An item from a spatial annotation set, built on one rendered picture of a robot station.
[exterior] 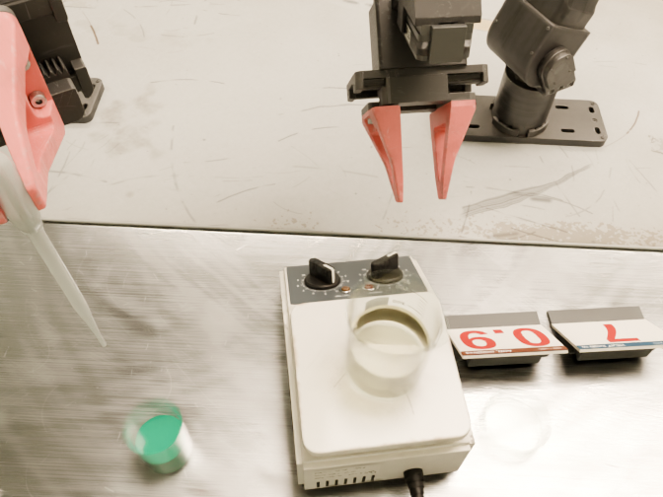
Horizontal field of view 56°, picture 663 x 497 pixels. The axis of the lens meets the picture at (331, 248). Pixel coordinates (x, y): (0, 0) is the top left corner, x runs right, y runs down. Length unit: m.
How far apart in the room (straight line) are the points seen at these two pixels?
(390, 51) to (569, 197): 0.32
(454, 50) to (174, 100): 0.45
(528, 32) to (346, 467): 0.44
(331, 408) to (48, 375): 0.27
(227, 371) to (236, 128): 0.31
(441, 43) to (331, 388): 0.25
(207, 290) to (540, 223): 0.35
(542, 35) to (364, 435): 0.41
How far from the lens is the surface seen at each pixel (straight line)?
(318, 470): 0.47
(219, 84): 0.81
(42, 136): 0.32
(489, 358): 0.57
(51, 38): 0.34
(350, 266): 0.57
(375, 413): 0.46
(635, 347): 0.59
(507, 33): 0.68
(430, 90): 0.48
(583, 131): 0.79
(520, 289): 0.63
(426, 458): 0.48
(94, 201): 0.71
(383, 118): 0.47
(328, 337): 0.48
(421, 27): 0.42
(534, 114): 0.74
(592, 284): 0.66
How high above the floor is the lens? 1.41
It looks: 54 degrees down
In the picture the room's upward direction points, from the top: 2 degrees clockwise
